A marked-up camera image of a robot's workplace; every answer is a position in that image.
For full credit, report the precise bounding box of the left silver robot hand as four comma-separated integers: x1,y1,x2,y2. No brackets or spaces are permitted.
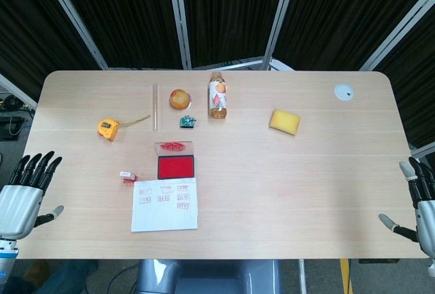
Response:
0,151,65,240

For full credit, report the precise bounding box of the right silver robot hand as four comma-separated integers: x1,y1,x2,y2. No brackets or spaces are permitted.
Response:
379,157,435,257

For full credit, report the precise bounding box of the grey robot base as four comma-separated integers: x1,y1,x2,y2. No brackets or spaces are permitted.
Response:
137,259,283,294

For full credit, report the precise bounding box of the yellow tape measure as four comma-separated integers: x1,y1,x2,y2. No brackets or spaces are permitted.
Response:
97,114,151,143

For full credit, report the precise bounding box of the white lined notepad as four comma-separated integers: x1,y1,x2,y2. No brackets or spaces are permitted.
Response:
130,177,199,232

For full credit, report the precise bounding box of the red ink stamp pad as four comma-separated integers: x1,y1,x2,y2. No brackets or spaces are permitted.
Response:
154,141,196,181

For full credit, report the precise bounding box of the yellow sponge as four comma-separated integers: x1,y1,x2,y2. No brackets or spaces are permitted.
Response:
268,109,302,136

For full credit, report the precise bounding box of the orange jelly cup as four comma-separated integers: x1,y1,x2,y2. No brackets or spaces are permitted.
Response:
169,88,193,110

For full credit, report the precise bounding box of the tea bottle with fruit label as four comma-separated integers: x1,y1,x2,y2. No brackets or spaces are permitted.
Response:
207,71,228,120

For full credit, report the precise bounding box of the black device with cables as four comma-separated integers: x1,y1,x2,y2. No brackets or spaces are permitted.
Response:
0,92,35,141

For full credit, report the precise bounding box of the grey aluminium partition post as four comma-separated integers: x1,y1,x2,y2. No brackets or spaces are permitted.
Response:
262,0,302,70
165,0,192,70
0,73,38,109
359,0,435,71
37,0,109,70

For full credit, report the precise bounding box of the white round cable grommet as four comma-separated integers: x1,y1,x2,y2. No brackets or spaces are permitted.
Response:
333,83,355,102

